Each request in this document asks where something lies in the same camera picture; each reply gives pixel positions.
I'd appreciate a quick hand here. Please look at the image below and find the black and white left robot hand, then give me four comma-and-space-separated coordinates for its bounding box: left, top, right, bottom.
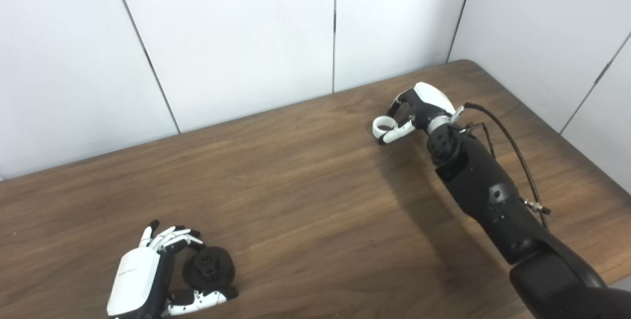
106, 219, 239, 319

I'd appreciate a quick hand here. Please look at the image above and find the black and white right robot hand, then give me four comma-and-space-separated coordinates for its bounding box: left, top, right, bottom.
377, 82, 456, 145

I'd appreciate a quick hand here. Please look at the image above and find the white ring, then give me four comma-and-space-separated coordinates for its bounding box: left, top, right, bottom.
372, 116, 399, 140

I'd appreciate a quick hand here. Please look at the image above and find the round black part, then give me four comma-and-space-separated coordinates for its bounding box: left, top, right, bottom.
182, 246, 236, 290

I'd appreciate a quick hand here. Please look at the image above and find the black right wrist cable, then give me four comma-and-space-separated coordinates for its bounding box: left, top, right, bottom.
453, 103, 552, 231

